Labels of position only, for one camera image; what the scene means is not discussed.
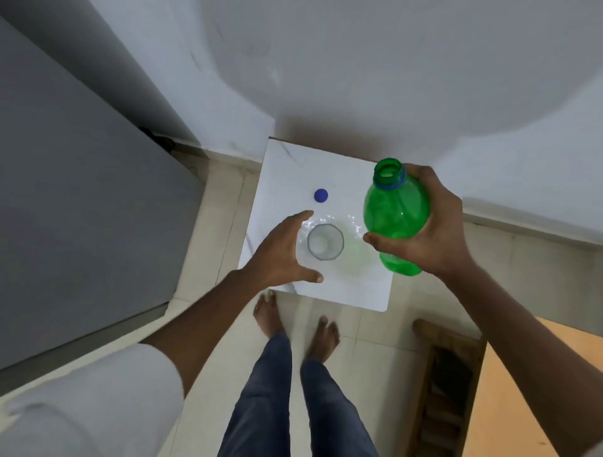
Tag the orange wooden table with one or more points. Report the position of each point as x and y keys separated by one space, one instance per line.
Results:
x=509 y=409

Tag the person's left hand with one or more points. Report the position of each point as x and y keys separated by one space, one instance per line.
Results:
x=275 y=256

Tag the person's left forearm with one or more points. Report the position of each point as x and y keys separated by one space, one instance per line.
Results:
x=202 y=325

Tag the grey refrigerator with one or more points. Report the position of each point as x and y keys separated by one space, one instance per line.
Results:
x=80 y=202

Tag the person's foot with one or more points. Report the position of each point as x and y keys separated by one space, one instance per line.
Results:
x=322 y=341
x=269 y=314

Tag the green plastic bottle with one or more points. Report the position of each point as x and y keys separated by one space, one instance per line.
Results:
x=395 y=207

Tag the white shirt sleeve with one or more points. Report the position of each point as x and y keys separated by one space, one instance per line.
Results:
x=89 y=405

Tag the person's left foot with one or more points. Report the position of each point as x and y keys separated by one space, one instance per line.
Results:
x=269 y=314

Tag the person's leg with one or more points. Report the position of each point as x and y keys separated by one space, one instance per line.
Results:
x=329 y=409
x=259 y=400

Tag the person's right thumb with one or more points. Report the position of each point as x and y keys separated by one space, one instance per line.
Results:
x=386 y=244

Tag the person's right forearm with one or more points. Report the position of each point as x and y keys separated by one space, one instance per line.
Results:
x=527 y=348

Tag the person's left thumb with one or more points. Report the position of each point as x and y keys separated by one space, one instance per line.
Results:
x=304 y=277

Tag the person's right hand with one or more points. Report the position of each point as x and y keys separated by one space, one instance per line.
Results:
x=443 y=235

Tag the blue bottle cap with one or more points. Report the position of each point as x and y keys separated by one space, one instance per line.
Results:
x=321 y=195

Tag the person's left leg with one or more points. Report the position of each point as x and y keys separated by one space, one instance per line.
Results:
x=259 y=400

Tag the person's right leg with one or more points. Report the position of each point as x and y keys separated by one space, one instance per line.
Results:
x=329 y=409

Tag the person's right foot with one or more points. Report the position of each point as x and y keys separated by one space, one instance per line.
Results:
x=322 y=341

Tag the brown wooden chair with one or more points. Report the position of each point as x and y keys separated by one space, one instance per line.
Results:
x=443 y=386

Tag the clear drinking glass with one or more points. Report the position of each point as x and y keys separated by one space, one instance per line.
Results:
x=325 y=242

